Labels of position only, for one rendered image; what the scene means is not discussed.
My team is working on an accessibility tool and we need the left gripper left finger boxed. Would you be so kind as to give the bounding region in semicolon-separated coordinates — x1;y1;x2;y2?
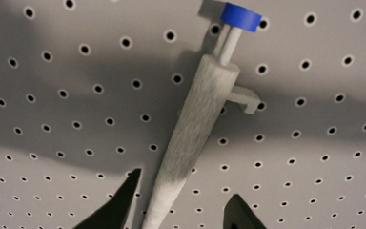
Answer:
72;168;142;229

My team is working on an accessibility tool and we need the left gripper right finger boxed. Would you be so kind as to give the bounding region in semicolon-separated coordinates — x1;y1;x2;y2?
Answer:
223;194;267;229

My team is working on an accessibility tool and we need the white pipette with blue button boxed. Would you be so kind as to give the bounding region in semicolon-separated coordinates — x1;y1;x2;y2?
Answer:
141;2;262;229

